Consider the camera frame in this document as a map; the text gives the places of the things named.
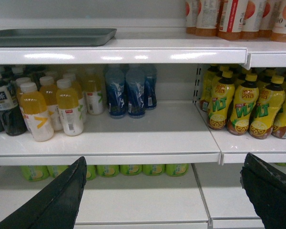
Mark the blue water bottle left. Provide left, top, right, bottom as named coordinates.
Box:
left=105, top=64, right=126, bottom=119

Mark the yellow lemon tea bottle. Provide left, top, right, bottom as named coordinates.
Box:
left=249, top=75, right=285, bottom=139
left=207, top=71, right=235, bottom=130
left=227, top=73, right=259, bottom=135

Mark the orange juice bottle front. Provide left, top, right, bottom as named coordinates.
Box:
left=20, top=82, right=54, bottom=142

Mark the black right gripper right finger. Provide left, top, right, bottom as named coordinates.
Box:
left=240, top=153, right=286, bottom=229

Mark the blue water bottle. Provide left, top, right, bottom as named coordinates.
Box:
left=125, top=64, right=145, bottom=118
left=105, top=64, right=126, bottom=119

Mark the grey silver serving tray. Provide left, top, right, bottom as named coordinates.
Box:
left=0, top=28, right=117, bottom=48

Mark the dark tea bottle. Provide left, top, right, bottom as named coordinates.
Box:
left=0, top=74, right=27, bottom=136

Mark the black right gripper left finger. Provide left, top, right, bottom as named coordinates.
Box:
left=0, top=156, right=87, bottom=229

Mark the peach drink bottle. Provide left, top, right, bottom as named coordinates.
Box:
left=270, top=0, right=286, bottom=42
left=217, top=0, right=248, bottom=41

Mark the blue water bottle right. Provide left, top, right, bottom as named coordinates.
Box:
left=125, top=64, right=145, bottom=118

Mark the peach drink bottle right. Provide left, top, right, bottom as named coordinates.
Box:
left=270, top=0, right=286, bottom=42

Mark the white upper shelf board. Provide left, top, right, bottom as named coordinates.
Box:
left=0, top=30, right=248, bottom=65

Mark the white right shelf board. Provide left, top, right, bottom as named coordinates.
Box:
left=195, top=102, right=286, bottom=164

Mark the yellow lemon tea bottle right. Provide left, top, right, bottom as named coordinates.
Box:
left=249, top=75, right=285, bottom=139

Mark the yellow lemon tea bottle middle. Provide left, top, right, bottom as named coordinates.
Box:
left=227, top=73, right=259, bottom=135

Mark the orange juice bottle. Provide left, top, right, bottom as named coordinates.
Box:
left=20, top=82, right=54, bottom=142
left=56, top=79, right=84, bottom=136

